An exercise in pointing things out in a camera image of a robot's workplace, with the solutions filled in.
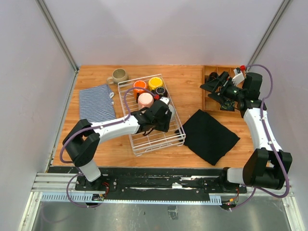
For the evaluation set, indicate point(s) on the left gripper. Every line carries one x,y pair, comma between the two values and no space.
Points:
165,126

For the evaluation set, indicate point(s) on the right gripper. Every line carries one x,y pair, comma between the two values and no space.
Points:
212,86

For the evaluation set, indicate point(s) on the white pink mug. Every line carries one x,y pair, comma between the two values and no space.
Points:
145,100

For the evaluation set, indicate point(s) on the black faceted mug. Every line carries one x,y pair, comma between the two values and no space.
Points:
161,92

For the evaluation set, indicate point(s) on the orange mug black handle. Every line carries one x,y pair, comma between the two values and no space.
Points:
139,87

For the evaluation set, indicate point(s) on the yellow mug black handle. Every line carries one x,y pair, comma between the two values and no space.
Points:
154,83

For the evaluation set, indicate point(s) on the beige stoneware mug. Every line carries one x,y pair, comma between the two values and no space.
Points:
119,75

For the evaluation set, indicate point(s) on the light grey mug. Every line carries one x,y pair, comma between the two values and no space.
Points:
172,110

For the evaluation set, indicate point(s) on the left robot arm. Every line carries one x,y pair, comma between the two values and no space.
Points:
83,140

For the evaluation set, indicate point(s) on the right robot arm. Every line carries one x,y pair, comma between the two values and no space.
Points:
268,166

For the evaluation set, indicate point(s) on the wooden compartment organizer box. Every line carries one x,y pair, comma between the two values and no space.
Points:
208,103

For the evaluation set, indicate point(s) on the rolled green blue tie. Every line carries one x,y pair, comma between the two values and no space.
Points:
228,105

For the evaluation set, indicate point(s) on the black cloth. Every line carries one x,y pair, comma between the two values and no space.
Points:
208,138

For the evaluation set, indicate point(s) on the blue striped cloth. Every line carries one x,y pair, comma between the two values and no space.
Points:
96,104

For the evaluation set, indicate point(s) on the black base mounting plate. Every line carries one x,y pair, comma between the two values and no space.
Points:
158,184

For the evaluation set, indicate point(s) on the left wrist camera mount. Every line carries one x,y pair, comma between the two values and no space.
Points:
164,99

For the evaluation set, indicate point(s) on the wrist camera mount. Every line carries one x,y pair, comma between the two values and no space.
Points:
164,99
239,75

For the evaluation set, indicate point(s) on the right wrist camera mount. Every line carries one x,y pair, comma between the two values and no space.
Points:
239,75

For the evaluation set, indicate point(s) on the white wire dish rack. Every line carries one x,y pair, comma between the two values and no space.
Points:
156,139

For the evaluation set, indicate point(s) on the aluminium rail frame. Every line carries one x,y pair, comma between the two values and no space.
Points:
56,187

